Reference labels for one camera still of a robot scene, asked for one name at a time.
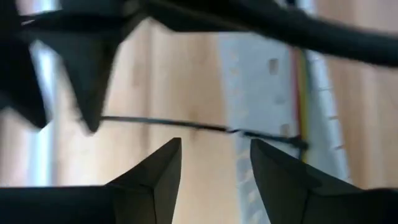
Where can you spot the long black zip tie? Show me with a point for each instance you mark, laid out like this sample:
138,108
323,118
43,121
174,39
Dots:
186,124

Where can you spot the white duct cover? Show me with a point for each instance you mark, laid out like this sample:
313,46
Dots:
45,93

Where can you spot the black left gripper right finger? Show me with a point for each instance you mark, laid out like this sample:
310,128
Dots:
326,205

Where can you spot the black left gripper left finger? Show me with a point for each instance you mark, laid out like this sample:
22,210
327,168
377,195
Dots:
77,205

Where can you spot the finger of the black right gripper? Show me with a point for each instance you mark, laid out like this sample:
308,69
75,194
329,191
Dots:
15,77
90,62

